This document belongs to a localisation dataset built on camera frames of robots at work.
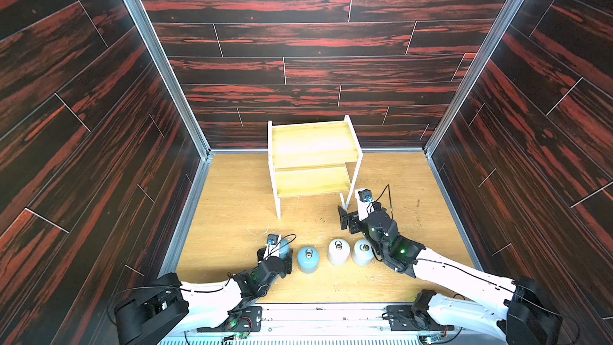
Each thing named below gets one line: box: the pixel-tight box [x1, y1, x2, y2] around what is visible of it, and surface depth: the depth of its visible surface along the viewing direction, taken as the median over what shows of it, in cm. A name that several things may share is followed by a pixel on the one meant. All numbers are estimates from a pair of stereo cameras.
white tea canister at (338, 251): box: [328, 237, 351, 266], surface depth 82 cm
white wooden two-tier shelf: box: [267, 115, 364, 220], surface depth 82 cm
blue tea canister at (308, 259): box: [296, 245, 321, 274], surface depth 81 cm
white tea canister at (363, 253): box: [352, 238, 376, 267], surface depth 82 cm
